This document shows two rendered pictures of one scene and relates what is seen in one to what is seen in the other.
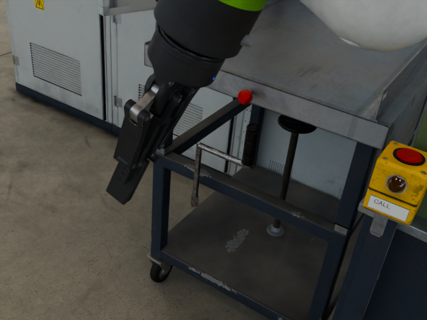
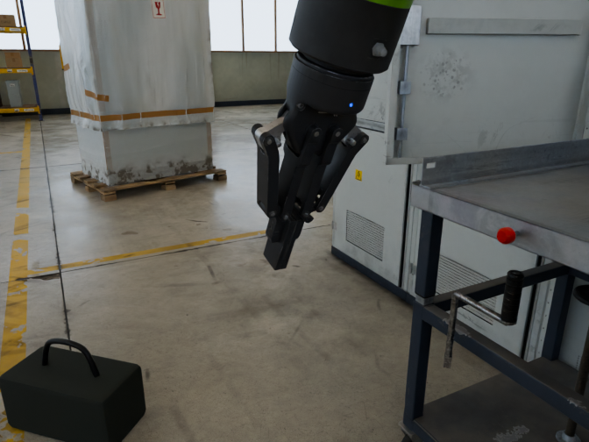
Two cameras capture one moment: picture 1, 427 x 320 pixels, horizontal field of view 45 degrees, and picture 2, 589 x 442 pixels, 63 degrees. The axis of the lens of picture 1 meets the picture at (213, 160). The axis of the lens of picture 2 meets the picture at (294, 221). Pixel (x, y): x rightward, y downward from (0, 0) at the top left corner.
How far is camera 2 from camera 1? 0.27 m
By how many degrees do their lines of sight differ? 33
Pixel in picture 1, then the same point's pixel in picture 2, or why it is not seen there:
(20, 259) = (281, 394)
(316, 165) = not seen: outside the picture
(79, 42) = (386, 210)
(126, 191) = (277, 253)
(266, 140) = (574, 329)
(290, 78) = (571, 222)
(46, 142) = (341, 298)
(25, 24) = (345, 194)
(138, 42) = not seen: hidden behind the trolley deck
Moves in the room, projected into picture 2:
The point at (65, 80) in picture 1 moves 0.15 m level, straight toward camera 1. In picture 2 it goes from (370, 245) to (366, 255)
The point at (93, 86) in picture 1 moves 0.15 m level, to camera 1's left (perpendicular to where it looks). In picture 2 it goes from (393, 252) to (365, 245)
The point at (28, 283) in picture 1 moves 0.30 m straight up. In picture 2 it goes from (280, 418) to (280, 340)
